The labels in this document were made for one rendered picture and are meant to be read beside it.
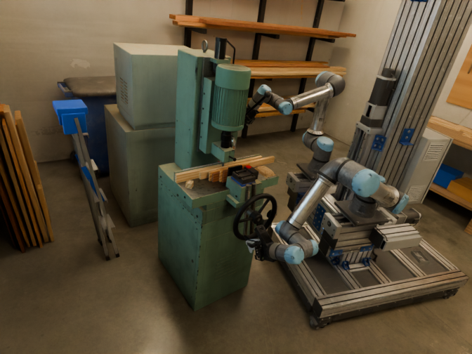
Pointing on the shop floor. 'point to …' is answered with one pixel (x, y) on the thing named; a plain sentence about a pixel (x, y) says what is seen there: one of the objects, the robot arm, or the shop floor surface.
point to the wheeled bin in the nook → (93, 144)
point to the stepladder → (64, 107)
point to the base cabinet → (201, 252)
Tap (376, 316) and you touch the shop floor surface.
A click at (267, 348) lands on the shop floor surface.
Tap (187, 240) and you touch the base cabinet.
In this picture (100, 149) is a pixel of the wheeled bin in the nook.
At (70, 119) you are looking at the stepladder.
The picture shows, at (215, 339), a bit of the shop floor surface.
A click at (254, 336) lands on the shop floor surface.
